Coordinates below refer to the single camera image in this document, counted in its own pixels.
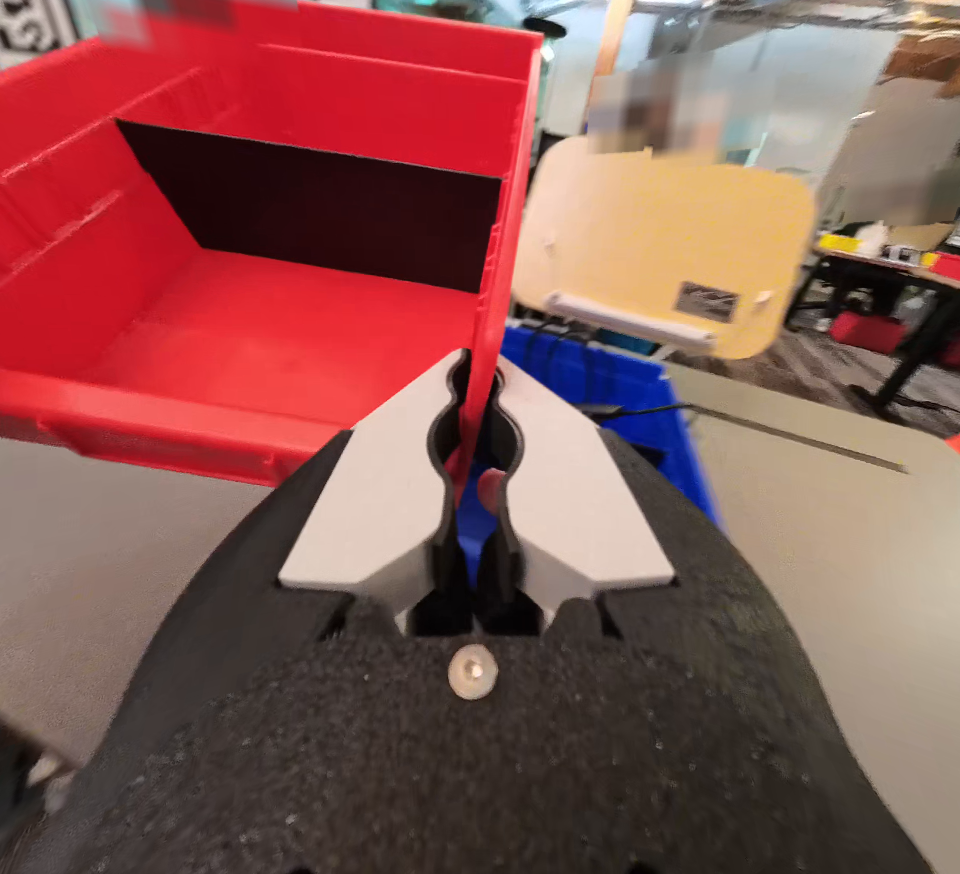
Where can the small red bin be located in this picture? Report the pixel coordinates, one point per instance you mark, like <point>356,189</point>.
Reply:
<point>866,332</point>

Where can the black bin divider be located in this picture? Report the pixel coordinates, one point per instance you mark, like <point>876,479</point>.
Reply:
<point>337,206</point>

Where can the wooden table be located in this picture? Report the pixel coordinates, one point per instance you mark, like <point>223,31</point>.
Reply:
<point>900,266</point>

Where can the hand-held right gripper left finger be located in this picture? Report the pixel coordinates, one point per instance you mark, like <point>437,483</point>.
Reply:
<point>367,514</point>

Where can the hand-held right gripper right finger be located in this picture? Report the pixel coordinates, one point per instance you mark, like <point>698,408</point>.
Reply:
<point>585,514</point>

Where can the cardboard box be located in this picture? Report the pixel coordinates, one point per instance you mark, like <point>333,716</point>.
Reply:
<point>919,236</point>

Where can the red storage bin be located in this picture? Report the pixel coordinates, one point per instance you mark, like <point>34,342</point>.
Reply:
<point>262,349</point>

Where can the blue storage bin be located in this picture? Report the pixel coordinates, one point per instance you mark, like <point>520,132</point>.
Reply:
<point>645,394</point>

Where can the wooden board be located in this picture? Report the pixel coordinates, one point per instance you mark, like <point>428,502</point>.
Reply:
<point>660,236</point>

